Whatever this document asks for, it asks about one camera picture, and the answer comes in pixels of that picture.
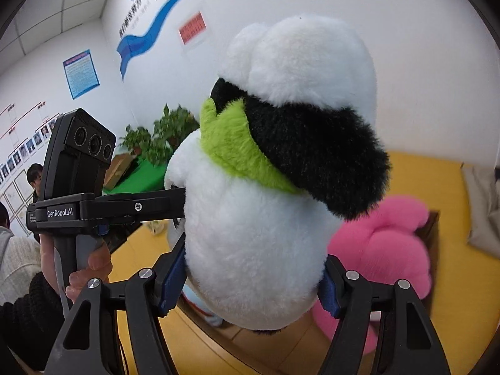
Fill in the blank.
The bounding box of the blue wall poster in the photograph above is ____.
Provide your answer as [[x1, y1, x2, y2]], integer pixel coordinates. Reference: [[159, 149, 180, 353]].
[[63, 49, 100, 100]]

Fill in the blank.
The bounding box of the pink plush bear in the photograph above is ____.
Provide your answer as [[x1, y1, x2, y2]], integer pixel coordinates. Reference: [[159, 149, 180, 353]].
[[311, 195, 434, 357]]

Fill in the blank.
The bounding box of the beige cloth bag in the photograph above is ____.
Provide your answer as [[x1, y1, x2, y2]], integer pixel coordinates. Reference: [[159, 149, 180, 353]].
[[461, 164, 500, 258]]

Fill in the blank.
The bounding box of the person left hand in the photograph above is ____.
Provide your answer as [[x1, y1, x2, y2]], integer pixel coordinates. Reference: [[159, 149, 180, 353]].
[[40, 234, 113, 301]]

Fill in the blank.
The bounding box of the potted green plant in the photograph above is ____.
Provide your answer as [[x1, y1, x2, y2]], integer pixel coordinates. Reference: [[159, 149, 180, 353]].
[[119, 125, 152, 156], [146, 105, 199, 165]]

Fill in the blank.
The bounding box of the background person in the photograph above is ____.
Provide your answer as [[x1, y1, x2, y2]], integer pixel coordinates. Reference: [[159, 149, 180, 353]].
[[26, 163, 43, 202]]

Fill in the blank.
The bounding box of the cardboard box with plush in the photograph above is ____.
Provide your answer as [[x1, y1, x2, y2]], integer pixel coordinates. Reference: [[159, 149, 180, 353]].
[[103, 153, 136, 191]]

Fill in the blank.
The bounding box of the green cloth table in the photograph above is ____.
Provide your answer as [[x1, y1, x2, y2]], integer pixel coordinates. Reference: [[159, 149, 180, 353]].
[[103, 157, 167, 194]]

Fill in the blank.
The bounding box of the potted green plant left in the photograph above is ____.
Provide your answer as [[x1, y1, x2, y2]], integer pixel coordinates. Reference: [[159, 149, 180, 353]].
[[119, 125, 152, 156]]

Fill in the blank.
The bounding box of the potted green plant right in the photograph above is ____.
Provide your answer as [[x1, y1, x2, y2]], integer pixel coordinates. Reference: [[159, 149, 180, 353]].
[[146, 105, 199, 165]]

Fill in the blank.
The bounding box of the red wall notice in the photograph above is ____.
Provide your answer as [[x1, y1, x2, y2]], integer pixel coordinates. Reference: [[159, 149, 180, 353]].
[[178, 11, 207, 46]]

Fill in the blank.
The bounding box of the panda plush toy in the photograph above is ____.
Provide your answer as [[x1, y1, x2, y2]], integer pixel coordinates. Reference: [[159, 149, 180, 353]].
[[164, 15, 390, 333]]

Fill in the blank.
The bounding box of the light blue plush toy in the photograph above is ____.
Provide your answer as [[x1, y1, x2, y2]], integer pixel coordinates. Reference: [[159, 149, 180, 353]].
[[182, 283, 224, 328]]

